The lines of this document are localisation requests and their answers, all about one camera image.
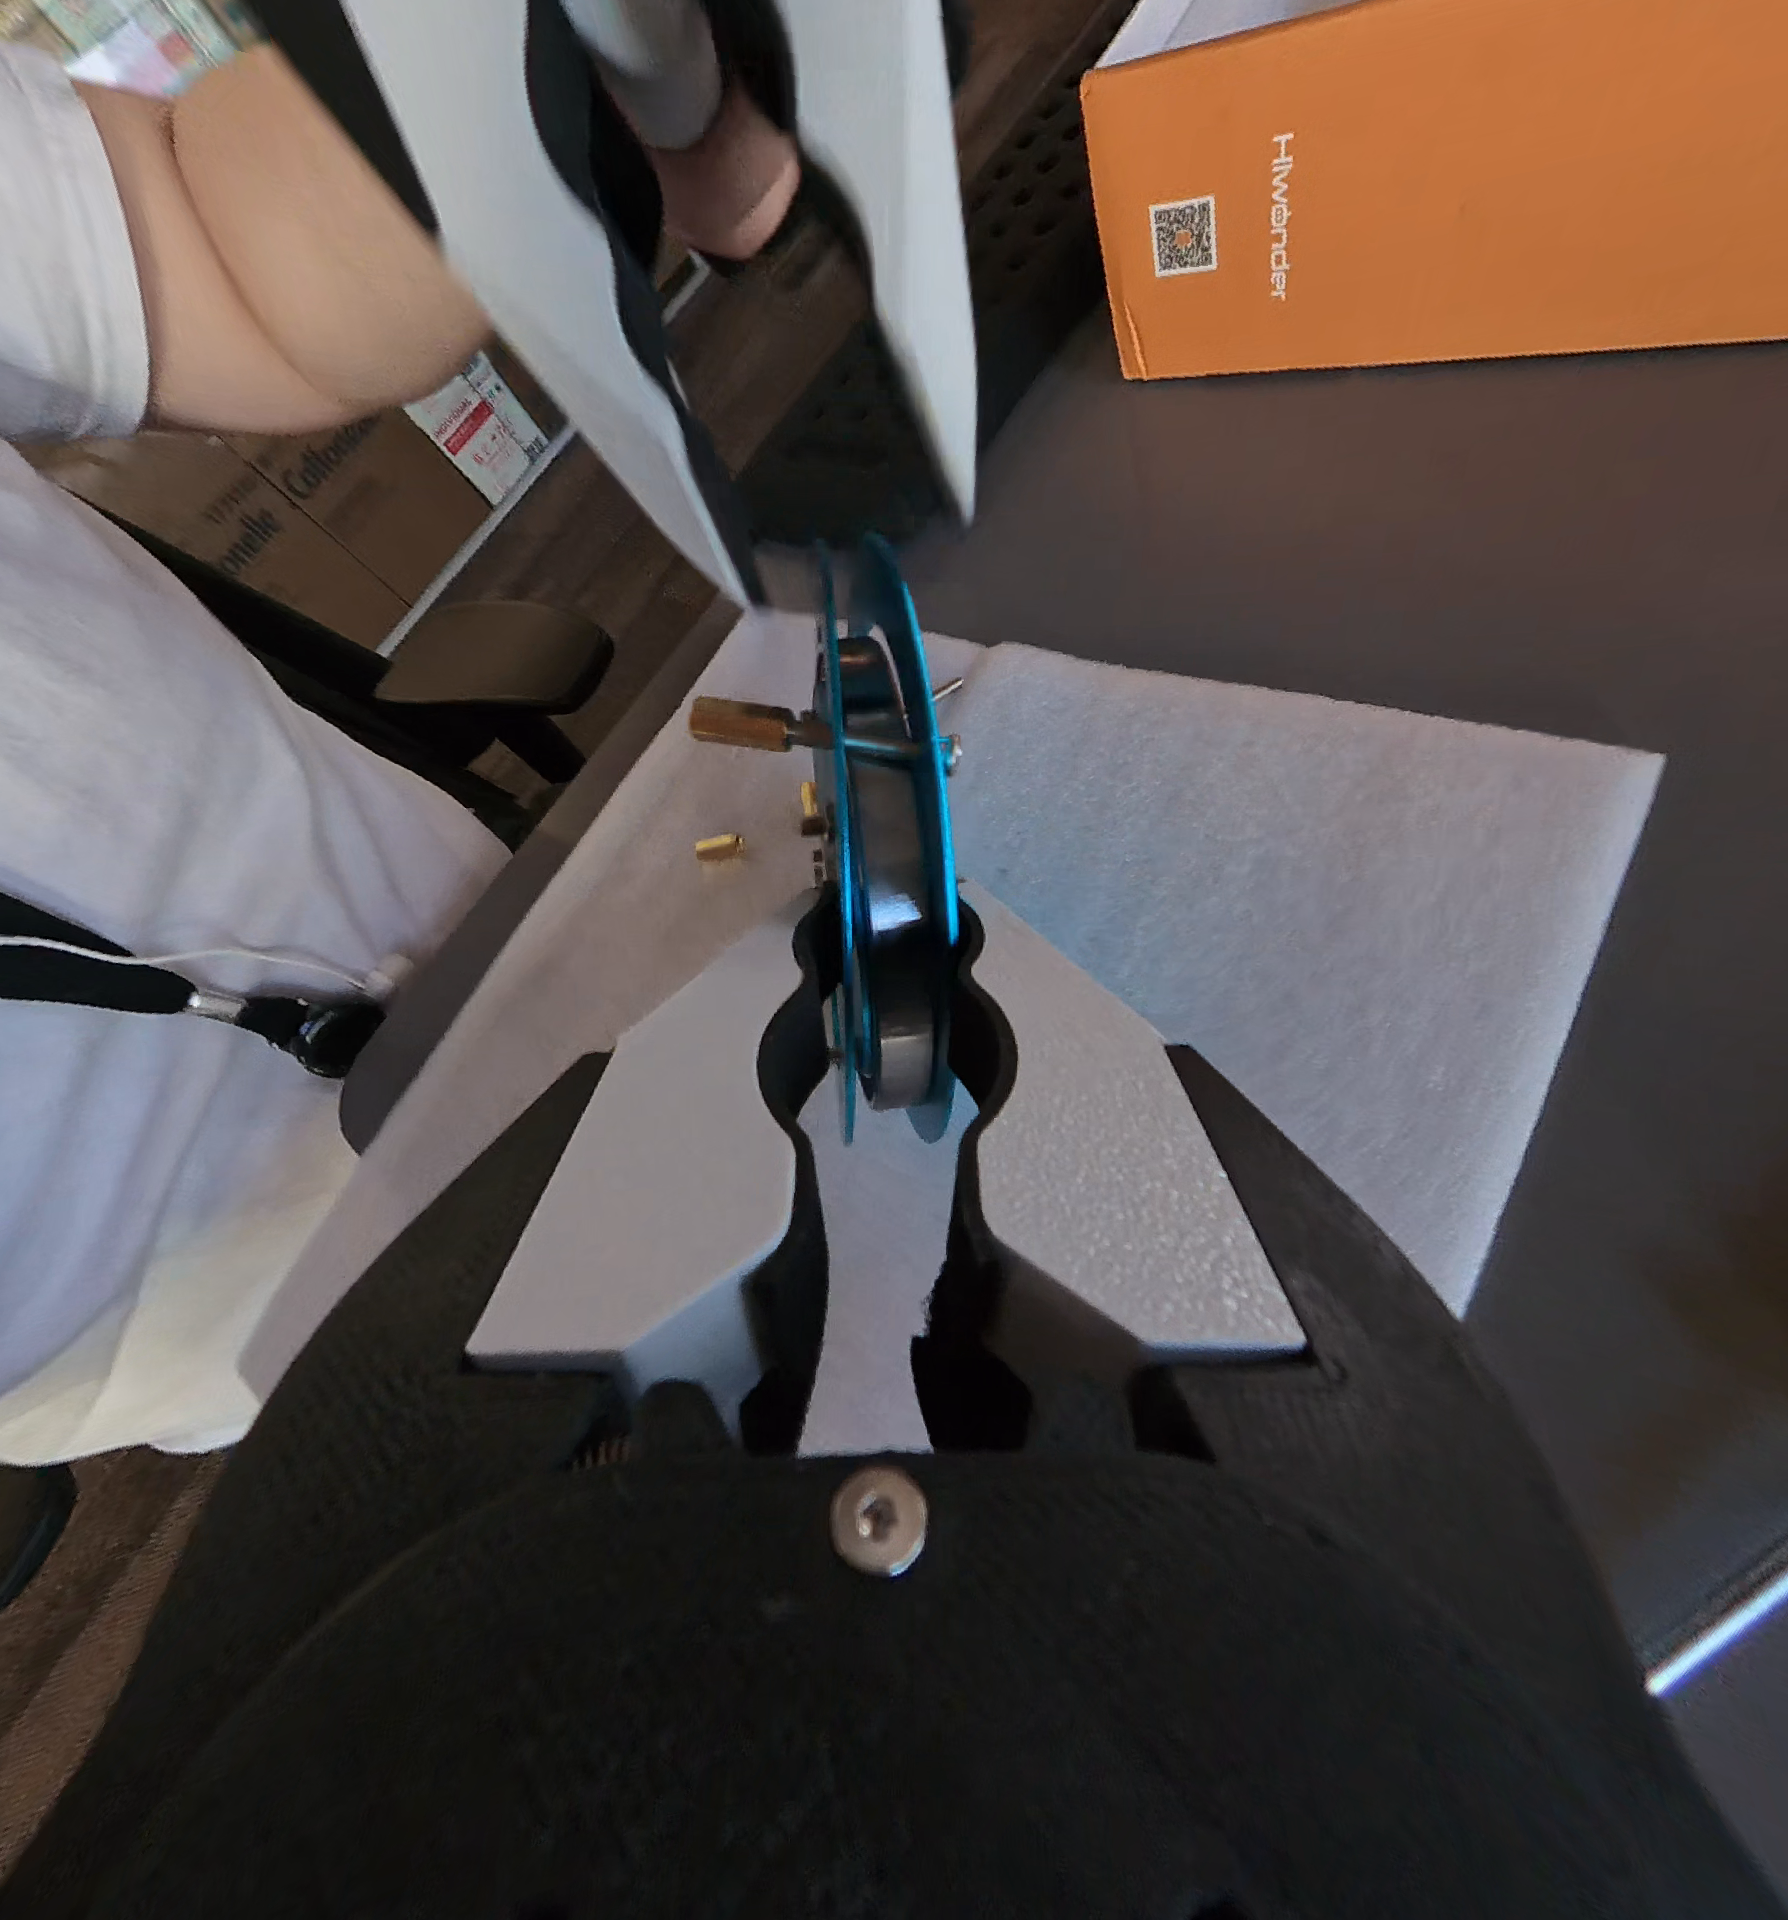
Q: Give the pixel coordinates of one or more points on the brown cardboard box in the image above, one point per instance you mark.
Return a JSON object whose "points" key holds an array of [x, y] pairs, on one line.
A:
{"points": [[323, 510]]}

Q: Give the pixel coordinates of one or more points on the white red-label carton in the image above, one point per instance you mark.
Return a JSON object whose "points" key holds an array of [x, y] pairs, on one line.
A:
{"points": [[482, 427]]}

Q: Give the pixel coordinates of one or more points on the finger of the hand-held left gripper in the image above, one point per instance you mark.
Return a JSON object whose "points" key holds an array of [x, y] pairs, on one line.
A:
{"points": [[505, 180], [908, 180]]}

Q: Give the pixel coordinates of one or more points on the blue metal turntable assembly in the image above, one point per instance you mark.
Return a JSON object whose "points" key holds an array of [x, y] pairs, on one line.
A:
{"points": [[895, 841]]}

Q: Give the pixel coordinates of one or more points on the person's left forearm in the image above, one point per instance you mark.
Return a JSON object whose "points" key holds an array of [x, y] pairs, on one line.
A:
{"points": [[279, 257]]}

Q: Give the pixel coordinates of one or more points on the orange cardboard box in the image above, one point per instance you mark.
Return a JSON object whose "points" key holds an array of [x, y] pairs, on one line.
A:
{"points": [[1509, 180]]}

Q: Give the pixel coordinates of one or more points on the black perforated panel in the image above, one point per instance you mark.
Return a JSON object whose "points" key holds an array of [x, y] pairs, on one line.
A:
{"points": [[1029, 257]]}

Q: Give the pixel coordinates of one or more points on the black chair armrest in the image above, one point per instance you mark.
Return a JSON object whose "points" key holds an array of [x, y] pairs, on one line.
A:
{"points": [[505, 660]]}

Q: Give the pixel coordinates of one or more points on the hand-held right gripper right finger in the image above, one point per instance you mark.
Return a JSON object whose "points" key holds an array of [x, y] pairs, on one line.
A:
{"points": [[1133, 1199]]}

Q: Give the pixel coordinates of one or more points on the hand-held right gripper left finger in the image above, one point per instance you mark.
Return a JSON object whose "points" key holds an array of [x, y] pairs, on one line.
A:
{"points": [[653, 1199]]}

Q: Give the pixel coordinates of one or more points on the long metal screw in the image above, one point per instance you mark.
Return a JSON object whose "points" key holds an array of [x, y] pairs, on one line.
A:
{"points": [[952, 747]]}

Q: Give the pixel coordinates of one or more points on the white foam sheet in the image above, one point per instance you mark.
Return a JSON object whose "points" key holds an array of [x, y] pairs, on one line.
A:
{"points": [[1283, 902]]}

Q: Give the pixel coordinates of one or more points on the person's left hand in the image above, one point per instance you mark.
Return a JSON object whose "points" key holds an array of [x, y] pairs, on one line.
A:
{"points": [[744, 180]]}

